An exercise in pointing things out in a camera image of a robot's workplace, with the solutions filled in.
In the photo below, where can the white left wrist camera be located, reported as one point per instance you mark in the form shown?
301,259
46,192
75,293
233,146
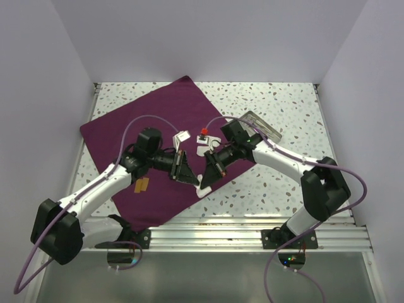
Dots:
180,137

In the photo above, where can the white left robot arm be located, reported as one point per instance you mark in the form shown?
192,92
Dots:
62,229

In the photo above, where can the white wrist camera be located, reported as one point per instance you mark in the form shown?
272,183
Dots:
205,140
180,137

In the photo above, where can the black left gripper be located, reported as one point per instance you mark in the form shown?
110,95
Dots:
180,170

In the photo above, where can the orange adhesive bandage strips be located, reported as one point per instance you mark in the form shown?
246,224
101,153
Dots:
141,185

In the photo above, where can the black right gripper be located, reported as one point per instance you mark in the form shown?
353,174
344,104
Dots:
213,172

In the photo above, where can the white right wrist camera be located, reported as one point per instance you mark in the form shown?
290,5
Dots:
205,140

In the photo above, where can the aluminium rail frame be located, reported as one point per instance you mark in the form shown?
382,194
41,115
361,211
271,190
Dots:
233,214

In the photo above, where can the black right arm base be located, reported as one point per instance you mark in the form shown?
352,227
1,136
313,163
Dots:
277,236

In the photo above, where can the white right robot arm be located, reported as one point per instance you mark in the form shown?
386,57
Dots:
324,188

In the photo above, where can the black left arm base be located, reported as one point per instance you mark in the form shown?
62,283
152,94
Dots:
142,237

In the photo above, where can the steel instrument tray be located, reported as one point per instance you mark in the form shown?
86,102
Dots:
263,126

